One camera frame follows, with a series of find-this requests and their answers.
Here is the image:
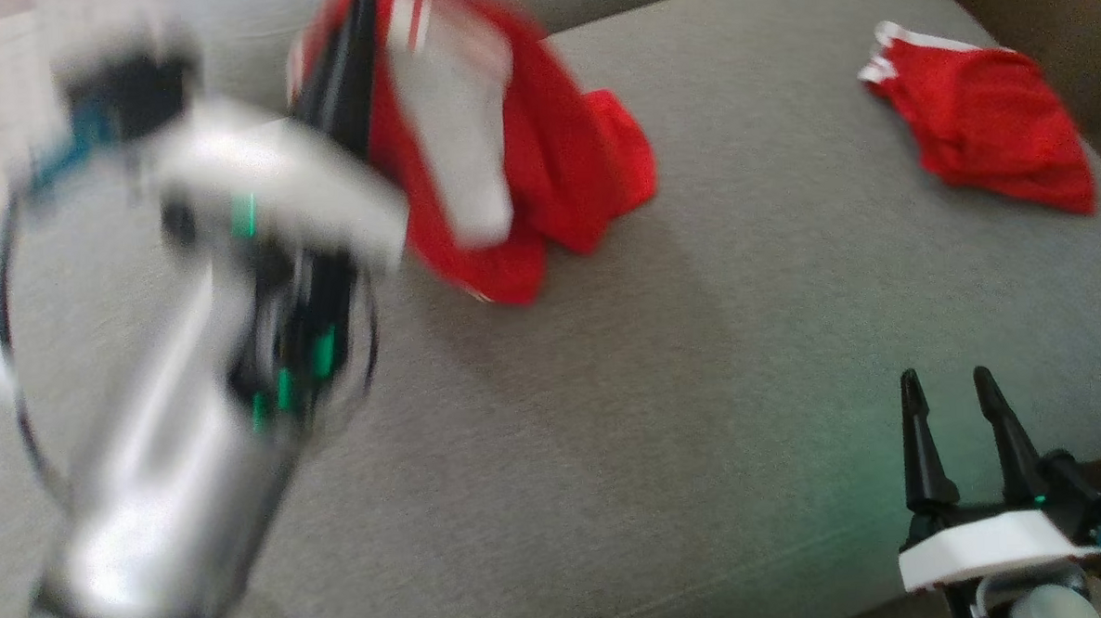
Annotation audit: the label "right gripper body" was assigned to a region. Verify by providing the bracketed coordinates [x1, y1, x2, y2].
[902, 496, 1050, 548]

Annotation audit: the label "grey fabric sofa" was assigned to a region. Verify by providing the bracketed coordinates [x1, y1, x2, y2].
[0, 0, 1101, 618]

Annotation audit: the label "blue-plug left camera cable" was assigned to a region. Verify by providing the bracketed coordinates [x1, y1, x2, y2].
[0, 110, 128, 506]

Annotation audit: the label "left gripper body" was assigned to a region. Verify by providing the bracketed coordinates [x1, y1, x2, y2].
[160, 182, 385, 447]

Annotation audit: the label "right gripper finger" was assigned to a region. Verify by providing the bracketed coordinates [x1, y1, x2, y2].
[972, 363, 1051, 507]
[898, 366, 962, 520]

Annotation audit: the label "red shorts with white trim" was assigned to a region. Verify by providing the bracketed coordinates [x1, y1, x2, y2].
[857, 10, 1099, 225]

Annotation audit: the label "red basketball jersey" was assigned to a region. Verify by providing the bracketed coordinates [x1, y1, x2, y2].
[284, 0, 665, 317]

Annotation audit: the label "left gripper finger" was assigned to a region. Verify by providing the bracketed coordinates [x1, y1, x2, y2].
[288, 0, 389, 165]

